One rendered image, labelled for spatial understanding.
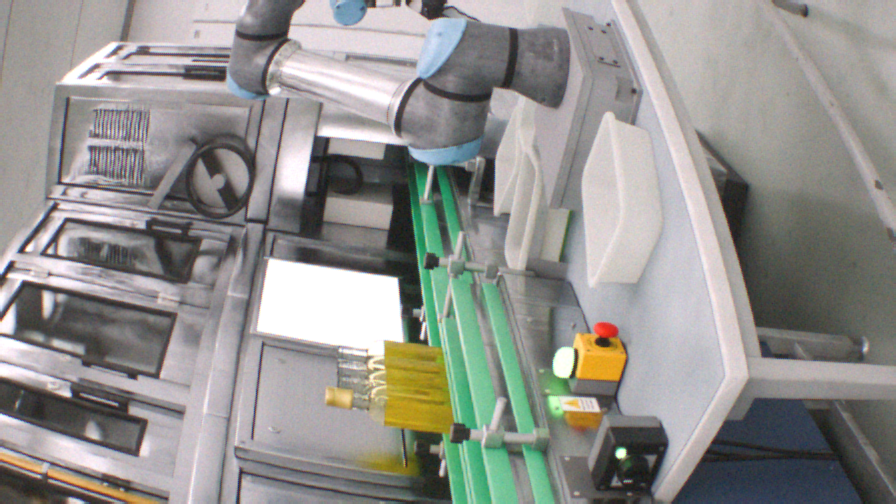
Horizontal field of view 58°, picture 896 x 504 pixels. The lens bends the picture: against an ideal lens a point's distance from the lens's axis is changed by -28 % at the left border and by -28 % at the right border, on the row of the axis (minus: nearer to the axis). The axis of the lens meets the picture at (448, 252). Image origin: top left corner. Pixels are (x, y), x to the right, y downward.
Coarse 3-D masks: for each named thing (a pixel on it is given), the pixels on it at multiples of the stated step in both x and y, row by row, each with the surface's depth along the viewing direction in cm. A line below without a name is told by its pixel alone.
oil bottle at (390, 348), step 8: (376, 344) 187; (384, 344) 187; (392, 344) 188; (400, 344) 188; (408, 344) 189; (416, 344) 189; (368, 352) 186; (376, 352) 185; (384, 352) 185; (392, 352) 185; (400, 352) 185; (408, 352) 186; (416, 352) 186; (424, 352) 187; (432, 352) 188; (440, 352) 188; (368, 360) 185; (424, 360) 185; (432, 360) 186; (440, 360) 186
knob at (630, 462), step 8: (632, 456) 123; (640, 456) 123; (624, 464) 123; (632, 464) 122; (640, 464) 122; (648, 464) 123; (616, 472) 124; (624, 472) 122; (632, 472) 122; (640, 472) 122; (648, 472) 122; (624, 480) 121; (632, 480) 121; (640, 480) 121; (648, 480) 121
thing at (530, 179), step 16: (528, 160) 207; (528, 176) 208; (528, 192) 210; (512, 208) 211; (528, 208) 211; (512, 224) 212; (528, 224) 195; (512, 240) 213; (528, 240) 196; (512, 256) 210
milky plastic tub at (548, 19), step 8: (528, 0) 235; (536, 0) 219; (544, 0) 220; (552, 0) 220; (560, 0) 220; (568, 0) 221; (528, 8) 231; (536, 8) 221; (544, 8) 222; (552, 8) 222; (528, 16) 228; (536, 16) 222; (544, 16) 223; (552, 16) 223; (552, 24) 225
